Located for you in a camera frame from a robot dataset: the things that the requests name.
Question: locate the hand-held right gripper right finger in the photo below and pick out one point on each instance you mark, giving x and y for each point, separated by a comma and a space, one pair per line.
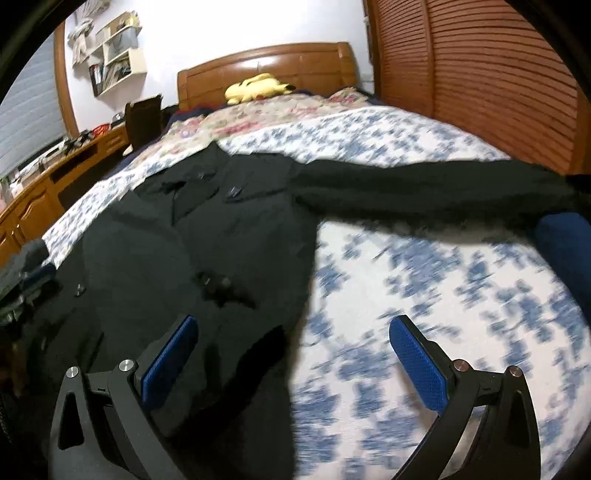
418, 364

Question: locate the red box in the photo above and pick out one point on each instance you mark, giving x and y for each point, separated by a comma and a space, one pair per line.
100, 130

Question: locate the black chair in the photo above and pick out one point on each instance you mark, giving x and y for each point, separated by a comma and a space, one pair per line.
143, 122

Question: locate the grey window blind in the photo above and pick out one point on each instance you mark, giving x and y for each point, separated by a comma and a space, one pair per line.
27, 115

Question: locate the wooden headboard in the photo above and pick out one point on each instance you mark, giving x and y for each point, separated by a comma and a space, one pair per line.
277, 64

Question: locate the wooden desk cabinet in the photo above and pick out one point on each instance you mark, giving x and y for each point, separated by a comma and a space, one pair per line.
32, 212

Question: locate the black coat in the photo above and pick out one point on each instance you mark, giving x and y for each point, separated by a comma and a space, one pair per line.
207, 240

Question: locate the pink floral quilt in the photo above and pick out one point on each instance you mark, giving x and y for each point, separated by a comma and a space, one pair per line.
258, 115

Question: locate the yellow plush toy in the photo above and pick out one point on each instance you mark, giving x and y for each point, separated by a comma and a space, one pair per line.
251, 87

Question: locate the blue floral bed sheet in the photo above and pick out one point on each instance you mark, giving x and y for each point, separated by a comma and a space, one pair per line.
415, 286

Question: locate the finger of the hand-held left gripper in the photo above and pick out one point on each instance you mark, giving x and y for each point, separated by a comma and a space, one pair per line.
39, 281
30, 254

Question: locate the wooden window frame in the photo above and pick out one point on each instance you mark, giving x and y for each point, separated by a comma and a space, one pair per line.
67, 83

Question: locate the white wall shelf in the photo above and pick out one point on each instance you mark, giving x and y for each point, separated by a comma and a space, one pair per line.
124, 60

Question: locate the dark blue pillow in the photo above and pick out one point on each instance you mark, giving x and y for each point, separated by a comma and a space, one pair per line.
568, 258

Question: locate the white plush toy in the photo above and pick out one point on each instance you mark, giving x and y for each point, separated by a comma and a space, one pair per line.
82, 39

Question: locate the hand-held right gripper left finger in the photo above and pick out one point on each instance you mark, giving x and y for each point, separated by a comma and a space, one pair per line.
171, 360

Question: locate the wooden louvered wardrobe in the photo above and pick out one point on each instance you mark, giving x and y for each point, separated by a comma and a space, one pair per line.
485, 69

